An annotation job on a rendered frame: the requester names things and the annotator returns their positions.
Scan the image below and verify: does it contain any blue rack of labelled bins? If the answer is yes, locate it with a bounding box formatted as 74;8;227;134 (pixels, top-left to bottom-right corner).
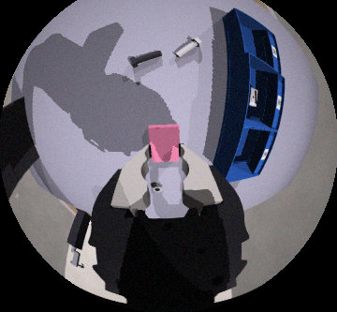
212;8;285;183

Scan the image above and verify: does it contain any pink rectangular block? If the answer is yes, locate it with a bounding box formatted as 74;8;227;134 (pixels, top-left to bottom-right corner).
148;125;180;162

